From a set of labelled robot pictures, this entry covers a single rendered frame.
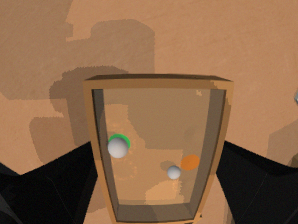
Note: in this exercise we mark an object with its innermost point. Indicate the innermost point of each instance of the wooden ball tray with clear cover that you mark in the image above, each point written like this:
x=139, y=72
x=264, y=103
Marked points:
x=157, y=140

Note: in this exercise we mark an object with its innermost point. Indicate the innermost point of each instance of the brown rectangular block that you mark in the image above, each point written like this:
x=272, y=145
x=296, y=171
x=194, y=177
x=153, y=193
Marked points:
x=294, y=162

